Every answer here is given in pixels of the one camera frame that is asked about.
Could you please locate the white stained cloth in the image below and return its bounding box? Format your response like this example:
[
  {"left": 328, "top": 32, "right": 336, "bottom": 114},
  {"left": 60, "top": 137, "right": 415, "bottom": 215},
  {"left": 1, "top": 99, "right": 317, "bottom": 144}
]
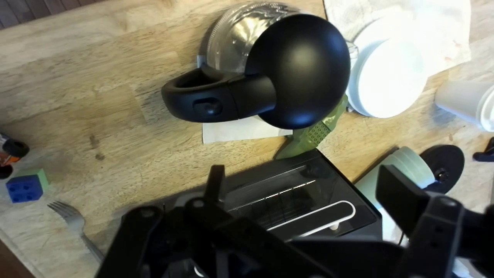
[{"left": 322, "top": 0, "right": 473, "bottom": 79}]

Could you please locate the white paper sheet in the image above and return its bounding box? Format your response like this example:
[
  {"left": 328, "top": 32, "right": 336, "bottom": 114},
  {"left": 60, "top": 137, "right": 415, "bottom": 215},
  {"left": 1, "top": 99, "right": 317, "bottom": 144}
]
[{"left": 200, "top": 114, "right": 294, "bottom": 147}]

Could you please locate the steel kettle with black handle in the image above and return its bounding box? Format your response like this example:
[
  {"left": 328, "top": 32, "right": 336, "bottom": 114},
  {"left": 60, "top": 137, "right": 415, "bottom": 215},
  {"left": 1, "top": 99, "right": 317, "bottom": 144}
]
[{"left": 160, "top": 0, "right": 330, "bottom": 125}]

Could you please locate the stack of white plates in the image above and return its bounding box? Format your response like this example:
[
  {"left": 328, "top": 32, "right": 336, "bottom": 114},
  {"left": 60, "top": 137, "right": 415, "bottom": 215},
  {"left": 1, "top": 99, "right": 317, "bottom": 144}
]
[{"left": 345, "top": 17, "right": 429, "bottom": 120}]

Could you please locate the silver metal fork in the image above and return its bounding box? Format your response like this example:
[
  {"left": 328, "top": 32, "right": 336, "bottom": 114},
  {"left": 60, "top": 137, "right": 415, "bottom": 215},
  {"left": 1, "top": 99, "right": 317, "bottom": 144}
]
[{"left": 46, "top": 199, "right": 106, "bottom": 262}]

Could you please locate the orange toy monster truck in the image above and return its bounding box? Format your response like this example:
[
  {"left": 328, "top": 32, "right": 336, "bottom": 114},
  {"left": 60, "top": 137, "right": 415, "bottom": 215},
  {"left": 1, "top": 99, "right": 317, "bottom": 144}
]
[{"left": 0, "top": 131, "right": 30, "bottom": 181}]

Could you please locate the black toaster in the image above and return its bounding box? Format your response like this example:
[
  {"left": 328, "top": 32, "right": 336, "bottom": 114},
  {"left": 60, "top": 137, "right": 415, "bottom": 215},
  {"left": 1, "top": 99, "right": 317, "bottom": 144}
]
[{"left": 217, "top": 150, "right": 384, "bottom": 244}]

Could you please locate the blue toy block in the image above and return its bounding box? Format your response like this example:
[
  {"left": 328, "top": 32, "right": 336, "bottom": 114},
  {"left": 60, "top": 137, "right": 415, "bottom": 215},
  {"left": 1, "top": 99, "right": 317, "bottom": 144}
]
[{"left": 4, "top": 173, "right": 44, "bottom": 205}]

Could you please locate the small black object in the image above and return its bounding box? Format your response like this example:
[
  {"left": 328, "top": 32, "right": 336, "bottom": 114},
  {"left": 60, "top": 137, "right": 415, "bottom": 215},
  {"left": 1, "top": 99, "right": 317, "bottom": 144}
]
[{"left": 470, "top": 134, "right": 494, "bottom": 164}]

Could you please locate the green dish cloth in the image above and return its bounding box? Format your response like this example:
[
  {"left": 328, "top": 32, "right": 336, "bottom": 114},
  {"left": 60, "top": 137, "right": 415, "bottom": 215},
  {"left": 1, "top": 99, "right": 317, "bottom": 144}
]
[{"left": 273, "top": 96, "right": 350, "bottom": 162}]

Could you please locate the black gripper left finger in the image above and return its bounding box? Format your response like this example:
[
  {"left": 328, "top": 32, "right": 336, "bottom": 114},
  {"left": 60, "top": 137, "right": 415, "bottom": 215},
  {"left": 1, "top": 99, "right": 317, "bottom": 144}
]
[{"left": 203, "top": 164, "right": 226, "bottom": 205}]

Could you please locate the black round kettle lid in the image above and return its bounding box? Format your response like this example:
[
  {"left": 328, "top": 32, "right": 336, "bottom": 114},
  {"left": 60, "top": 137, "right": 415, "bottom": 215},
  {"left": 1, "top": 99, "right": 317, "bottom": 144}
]
[{"left": 245, "top": 12, "right": 353, "bottom": 131}]

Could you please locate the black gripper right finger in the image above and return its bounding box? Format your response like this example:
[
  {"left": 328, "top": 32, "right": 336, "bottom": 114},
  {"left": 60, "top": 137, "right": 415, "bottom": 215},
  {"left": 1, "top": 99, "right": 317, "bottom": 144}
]
[{"left": 375, "top": 162, "right": 432, "bottom": 239}]

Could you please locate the white plastic cup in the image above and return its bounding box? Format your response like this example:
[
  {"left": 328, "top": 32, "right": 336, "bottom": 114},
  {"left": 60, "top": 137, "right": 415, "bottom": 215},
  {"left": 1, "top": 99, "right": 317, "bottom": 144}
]
[{"left": 433, "top": 77, "right": 494, "bottom": 134}]

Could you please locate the black round disc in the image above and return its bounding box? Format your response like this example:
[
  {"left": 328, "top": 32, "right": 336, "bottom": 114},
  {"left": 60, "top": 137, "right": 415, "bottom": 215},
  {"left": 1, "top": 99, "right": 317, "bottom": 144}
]
[{"left": 418, "top": 144, "right": 466, "bottom": 196}]

